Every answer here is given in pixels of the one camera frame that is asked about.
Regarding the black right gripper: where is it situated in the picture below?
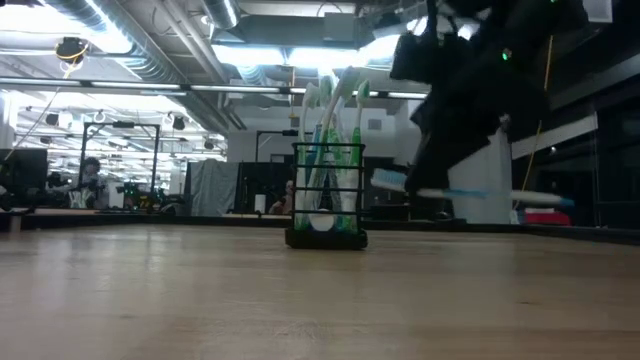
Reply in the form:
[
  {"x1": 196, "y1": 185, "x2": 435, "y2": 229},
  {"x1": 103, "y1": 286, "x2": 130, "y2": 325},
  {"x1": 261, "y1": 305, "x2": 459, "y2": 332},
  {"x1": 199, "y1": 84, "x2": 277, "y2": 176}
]
[{"x1": 403, "y1": 49, "x2": 551, "y2": 197}]

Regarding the black wire toothbrush holder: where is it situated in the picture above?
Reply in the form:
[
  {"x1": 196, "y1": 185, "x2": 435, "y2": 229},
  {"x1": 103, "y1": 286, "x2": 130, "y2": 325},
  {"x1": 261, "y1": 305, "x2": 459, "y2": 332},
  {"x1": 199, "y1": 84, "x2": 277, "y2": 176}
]
[{"x1": 284, "y1": 142, "x2": 370, "y2": 251}]

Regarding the red box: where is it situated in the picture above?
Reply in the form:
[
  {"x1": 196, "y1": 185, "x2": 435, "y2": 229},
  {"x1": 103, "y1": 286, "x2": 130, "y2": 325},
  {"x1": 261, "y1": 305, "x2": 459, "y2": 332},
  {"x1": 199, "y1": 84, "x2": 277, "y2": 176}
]
[{"x1": 522, "y1": 210, "x2": 572, "y2": 227}]

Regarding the person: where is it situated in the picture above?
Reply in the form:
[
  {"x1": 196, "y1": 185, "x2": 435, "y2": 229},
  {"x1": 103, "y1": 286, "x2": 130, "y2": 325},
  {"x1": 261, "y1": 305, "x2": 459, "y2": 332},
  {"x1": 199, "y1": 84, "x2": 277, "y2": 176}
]
[
  {"x1": 269, "y1": 179, "x2": 296, "y2": 215},
  {"x1": 74, "y1": 157, "x2": 109, "y2": 210}
]

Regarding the black partition screen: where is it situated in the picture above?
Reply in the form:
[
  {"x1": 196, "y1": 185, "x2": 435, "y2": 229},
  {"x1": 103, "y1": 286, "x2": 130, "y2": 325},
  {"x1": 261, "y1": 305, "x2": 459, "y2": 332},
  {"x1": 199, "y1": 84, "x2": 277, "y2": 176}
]
[{"x1": 234, "y1": 161, "x2": 292, "y2": 216}]

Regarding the grey cloth cover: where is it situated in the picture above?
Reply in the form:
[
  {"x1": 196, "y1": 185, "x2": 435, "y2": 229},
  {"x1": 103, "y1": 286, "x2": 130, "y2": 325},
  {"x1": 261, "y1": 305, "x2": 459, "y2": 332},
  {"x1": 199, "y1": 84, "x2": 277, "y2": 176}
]
[{"x1": 185, "y1": 158, "x2": 240, "y2": 217}]

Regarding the white ceiling unit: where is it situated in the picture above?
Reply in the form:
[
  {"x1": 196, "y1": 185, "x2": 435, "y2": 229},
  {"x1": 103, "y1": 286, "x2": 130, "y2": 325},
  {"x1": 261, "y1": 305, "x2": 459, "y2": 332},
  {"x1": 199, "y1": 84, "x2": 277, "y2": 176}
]
[{"x1": 582, "y1": 0, "x2": 614, "y2": 24}]

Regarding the long ceiling light bar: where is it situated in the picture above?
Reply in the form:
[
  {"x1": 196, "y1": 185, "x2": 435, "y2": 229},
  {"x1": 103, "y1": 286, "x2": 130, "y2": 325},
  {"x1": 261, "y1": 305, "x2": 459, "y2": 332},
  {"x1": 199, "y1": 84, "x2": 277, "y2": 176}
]
[{"x1": 0, "y1": 76, "x2": 431, "y2": 104}]

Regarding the black computer monitor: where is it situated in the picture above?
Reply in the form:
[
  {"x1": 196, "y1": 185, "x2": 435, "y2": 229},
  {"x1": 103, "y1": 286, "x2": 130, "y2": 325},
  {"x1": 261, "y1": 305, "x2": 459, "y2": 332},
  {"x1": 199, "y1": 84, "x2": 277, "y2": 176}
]
[{"x1": 0, "y1": 148, "x2": 50, "y2": 201}]

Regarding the yellow hanging cable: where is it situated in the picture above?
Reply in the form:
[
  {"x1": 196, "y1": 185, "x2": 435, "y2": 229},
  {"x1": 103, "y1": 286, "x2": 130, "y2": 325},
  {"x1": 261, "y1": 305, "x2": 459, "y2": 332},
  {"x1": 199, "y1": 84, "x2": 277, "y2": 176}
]
[{"x1": 513, "y1": 34, "x2": 554, "y2": 211}]

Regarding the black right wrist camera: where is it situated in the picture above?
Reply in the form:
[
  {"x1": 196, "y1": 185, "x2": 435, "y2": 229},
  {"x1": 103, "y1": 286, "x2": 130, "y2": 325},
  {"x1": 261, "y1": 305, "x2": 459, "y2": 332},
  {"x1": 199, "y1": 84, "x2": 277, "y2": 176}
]
[{"x1": 389, "y1": 29, "x2": 451, "y2": 85}]

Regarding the black metal table frame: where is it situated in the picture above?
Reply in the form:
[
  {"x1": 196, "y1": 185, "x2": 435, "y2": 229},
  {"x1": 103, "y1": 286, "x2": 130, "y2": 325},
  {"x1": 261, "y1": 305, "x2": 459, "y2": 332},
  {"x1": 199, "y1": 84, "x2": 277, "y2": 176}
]
[{"x1": 0, "y1": 208, "x2": 640, "y2": 246}]

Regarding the black background rig frame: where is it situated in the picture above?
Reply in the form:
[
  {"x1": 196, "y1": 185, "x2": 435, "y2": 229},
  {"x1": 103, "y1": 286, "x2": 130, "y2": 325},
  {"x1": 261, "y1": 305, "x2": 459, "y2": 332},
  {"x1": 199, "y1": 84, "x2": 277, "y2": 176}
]
[{"x1": 78, "y1": 121, "x2": 162, "y2": 201}]

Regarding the yellow ceiling cable reel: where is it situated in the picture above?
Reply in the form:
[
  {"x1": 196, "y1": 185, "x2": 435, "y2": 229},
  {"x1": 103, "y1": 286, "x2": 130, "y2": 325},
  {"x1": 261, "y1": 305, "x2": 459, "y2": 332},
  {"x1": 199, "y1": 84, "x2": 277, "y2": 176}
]
[{"x1": 53, "y1": 36, "x2": 91, "y2": 66}]

